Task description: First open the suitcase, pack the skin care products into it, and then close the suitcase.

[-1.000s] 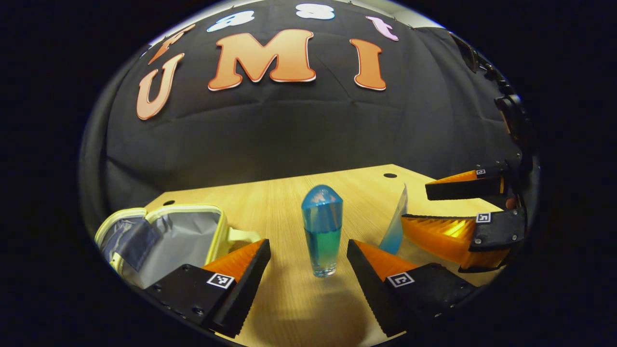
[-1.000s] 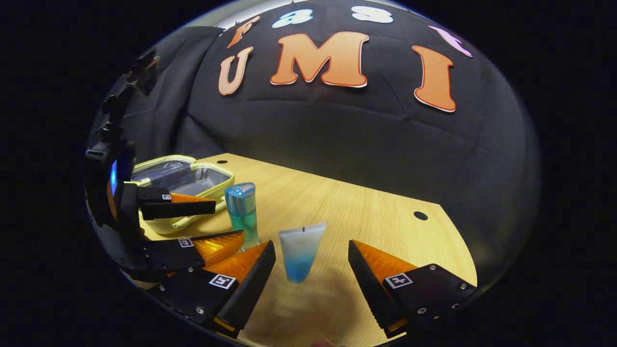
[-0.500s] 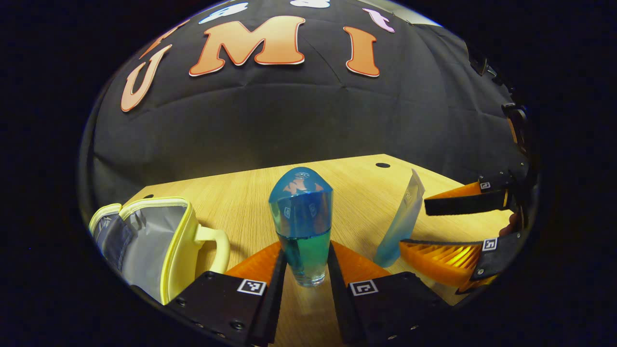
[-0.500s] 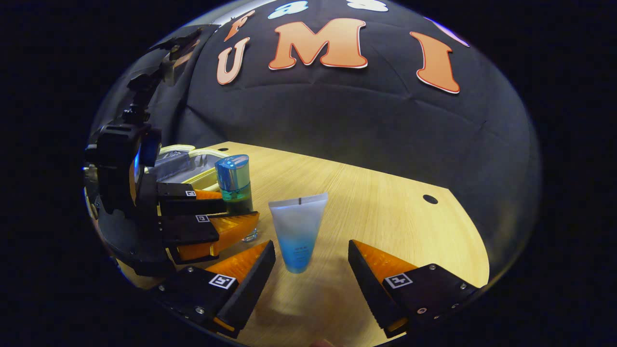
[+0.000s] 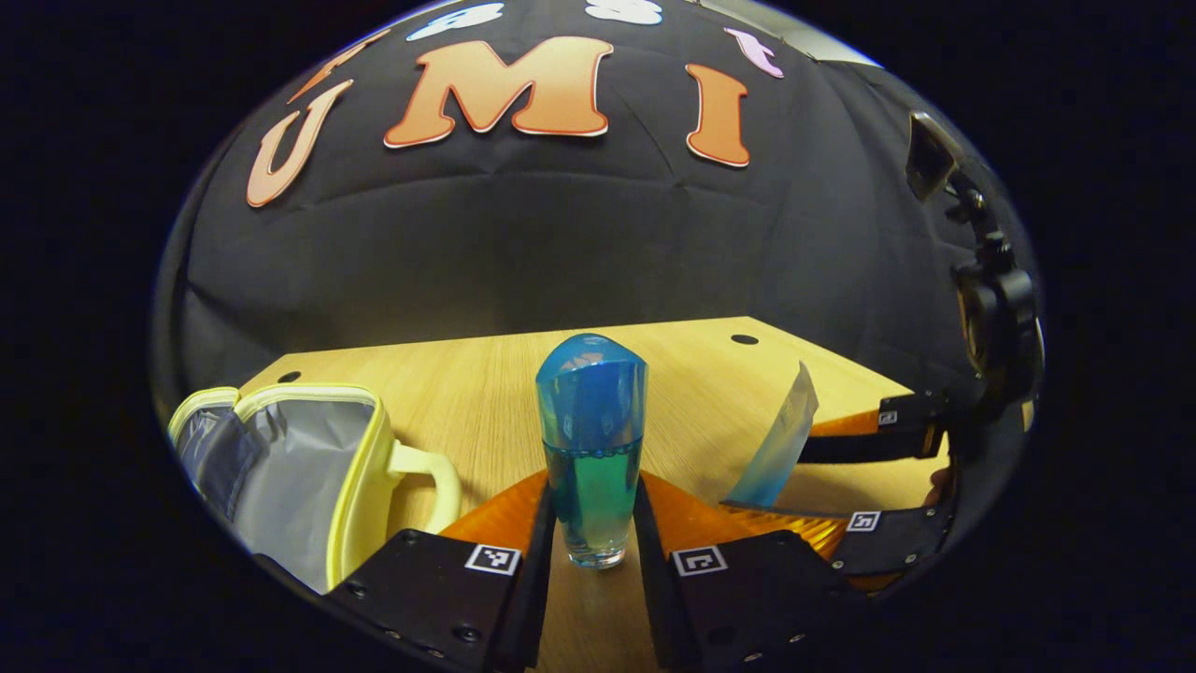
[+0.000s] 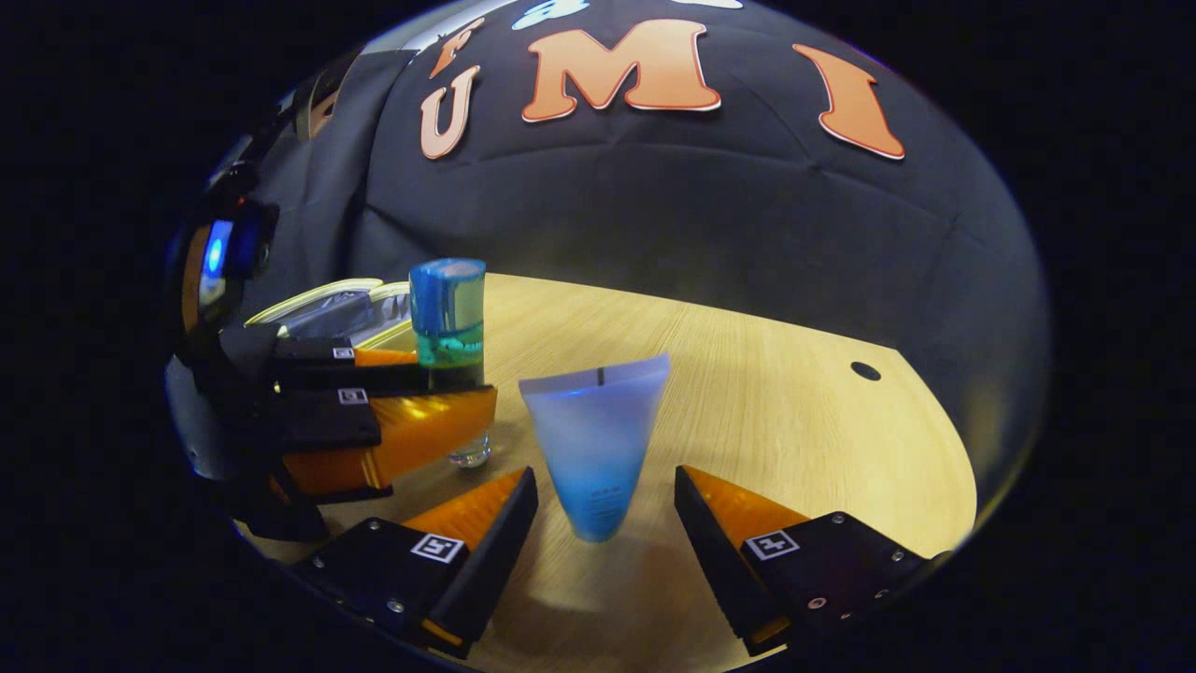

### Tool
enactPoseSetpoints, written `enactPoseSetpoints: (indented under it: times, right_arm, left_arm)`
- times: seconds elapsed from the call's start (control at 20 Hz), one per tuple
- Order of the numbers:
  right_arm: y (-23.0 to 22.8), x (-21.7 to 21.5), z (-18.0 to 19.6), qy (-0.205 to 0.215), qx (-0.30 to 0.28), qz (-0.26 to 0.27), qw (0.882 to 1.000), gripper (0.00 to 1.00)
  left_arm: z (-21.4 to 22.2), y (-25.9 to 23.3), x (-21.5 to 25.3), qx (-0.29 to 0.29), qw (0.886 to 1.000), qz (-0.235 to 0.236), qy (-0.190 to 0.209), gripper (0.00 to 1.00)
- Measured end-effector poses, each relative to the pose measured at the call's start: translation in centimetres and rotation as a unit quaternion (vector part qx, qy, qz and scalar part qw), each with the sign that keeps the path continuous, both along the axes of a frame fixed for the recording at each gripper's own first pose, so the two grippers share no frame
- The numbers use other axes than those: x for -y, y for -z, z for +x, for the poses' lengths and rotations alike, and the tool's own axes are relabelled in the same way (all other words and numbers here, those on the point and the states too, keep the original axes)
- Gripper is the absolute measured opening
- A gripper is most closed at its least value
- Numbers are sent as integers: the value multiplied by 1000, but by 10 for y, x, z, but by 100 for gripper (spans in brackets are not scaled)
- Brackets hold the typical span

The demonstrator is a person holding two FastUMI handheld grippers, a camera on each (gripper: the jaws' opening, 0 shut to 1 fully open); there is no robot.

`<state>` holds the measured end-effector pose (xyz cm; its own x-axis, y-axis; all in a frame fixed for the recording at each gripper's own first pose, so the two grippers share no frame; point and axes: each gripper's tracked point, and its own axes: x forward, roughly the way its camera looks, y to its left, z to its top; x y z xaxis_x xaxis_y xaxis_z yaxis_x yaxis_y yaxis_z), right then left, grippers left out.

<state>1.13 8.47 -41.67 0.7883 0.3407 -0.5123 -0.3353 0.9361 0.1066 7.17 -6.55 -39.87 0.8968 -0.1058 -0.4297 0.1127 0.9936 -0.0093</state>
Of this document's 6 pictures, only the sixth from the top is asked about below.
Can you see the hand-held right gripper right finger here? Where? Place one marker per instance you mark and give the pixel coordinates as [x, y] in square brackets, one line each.
[715, 565]

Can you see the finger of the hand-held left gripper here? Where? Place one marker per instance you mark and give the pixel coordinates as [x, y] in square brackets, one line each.
[355, 377]
[411, 430]

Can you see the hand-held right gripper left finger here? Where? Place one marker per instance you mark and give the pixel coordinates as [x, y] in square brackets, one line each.
[491, 565]

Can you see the cream suitcase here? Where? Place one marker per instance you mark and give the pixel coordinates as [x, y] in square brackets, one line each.
[327, 313]

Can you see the blue capped clear bottle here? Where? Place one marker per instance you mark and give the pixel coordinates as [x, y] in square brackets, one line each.
[448, 308]

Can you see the blue squeeze tube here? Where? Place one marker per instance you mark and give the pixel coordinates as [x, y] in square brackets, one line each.
[598, 439]

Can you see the black backdrop cloth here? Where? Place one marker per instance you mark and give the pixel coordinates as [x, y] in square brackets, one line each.
[654, 206]

